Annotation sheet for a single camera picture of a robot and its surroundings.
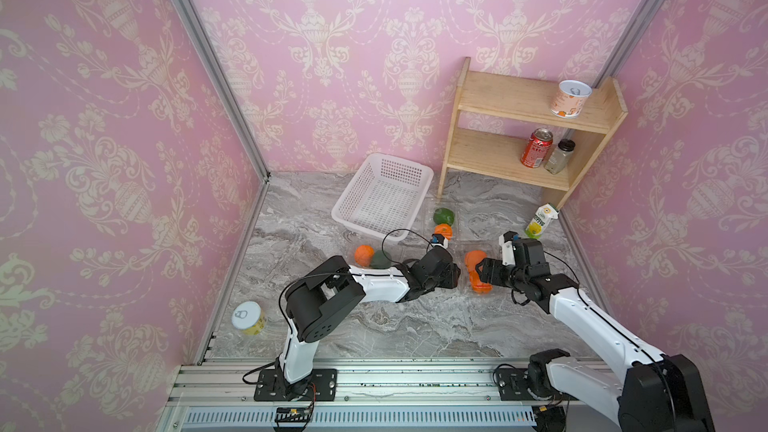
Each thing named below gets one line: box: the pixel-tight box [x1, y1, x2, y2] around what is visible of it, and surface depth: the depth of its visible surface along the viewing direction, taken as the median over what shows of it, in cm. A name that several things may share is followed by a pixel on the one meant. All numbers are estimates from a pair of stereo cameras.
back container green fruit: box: [433, 207, 455, 226], surface depth 105 cm
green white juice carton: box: [524, 202, 559, 239], surface depth 96 cm
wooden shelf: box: [437, 57, 628, 210], surface depth 87 cm
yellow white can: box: [231, 301, 265, 336], surface depth 81 cm
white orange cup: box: [550, 80, 593, 119], surface depth 74 cm
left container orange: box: [354, 244, 375, 267], surface depth 94 cm
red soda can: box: [520, 127, 554, 168], surface depth 89 cm
